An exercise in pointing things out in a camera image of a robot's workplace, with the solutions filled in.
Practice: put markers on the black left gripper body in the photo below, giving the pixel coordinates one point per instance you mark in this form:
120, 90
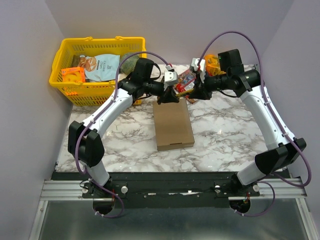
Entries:
170, 86

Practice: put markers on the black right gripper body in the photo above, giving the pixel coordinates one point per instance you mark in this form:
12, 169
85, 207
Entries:
200, 89

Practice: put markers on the yellow utility knife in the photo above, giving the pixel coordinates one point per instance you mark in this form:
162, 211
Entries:
184, 93

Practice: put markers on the brown cardboard express box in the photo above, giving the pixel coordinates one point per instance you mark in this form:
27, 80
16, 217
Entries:
173, 129

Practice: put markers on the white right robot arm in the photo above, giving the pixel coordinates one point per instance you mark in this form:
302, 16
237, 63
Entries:
283, 147

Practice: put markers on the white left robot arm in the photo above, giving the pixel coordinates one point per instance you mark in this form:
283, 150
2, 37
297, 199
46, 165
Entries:
85, 138

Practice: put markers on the orange snack box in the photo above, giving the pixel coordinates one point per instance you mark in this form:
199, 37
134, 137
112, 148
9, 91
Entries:
73, 75

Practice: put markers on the red snack bag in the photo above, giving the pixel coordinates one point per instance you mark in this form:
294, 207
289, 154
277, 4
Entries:
185, 81

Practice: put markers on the orange yellow snack bag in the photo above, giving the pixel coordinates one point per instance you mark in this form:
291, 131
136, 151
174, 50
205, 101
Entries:
212, 65

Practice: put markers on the green round melon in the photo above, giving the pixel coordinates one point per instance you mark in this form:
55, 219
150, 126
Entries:
128, 66

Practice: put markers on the light blue chips bag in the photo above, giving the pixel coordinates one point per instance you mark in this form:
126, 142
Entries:
99, 68

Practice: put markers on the yellow plastic shopping basket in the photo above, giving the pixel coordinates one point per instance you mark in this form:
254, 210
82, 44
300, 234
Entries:
90, 93

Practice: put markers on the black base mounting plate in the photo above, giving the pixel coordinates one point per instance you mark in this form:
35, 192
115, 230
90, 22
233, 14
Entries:
163, 190

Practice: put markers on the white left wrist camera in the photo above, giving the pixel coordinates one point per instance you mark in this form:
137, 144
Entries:
170, 77

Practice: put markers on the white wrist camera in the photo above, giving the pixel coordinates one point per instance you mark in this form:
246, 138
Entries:
170, 77
198, 65

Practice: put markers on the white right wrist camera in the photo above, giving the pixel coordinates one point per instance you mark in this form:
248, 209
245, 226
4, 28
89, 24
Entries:
198, 65

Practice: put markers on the aluminium rail frame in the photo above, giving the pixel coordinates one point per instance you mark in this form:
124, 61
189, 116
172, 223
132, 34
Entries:
226, 139

